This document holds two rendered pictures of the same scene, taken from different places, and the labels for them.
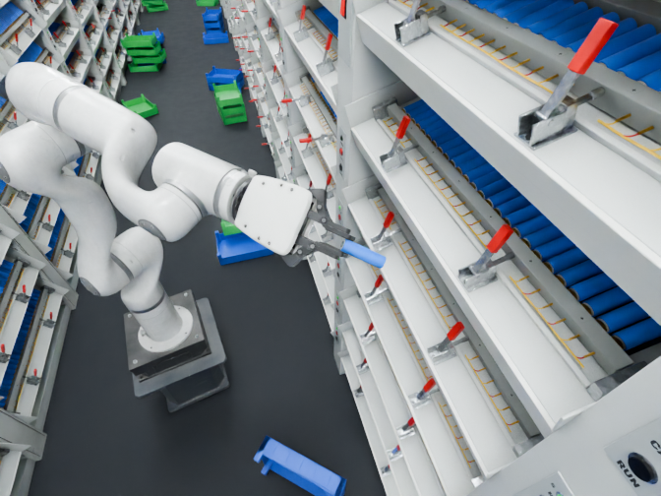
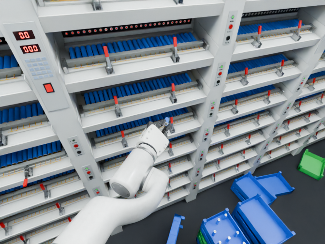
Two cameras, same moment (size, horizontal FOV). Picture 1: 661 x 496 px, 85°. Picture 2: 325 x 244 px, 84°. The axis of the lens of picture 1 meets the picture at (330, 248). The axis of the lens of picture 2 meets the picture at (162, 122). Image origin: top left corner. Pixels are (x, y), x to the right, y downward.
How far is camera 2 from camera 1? 0.70 m
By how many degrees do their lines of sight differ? 65
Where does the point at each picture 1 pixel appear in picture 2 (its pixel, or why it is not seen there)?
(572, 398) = (200, 92)
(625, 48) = (156, 42)
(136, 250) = not seen: outside the picture
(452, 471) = (189, 146)
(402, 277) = not seen: hidden behind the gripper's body
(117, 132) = (115, 201)
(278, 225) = (161, 138)
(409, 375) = (162, 156)
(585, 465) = (213, 92)
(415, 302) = not seen: hidden behind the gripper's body
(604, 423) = (212, 83)
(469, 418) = (188, 126)
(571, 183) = (190, 60)
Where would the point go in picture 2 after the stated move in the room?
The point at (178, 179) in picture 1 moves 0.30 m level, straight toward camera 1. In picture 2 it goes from (145, 169) to (217, 130)
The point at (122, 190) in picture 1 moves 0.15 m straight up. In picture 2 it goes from (157, 190) to (155, 155)
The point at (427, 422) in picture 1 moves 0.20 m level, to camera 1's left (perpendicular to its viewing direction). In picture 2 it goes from (177, 152) to (184, 180)
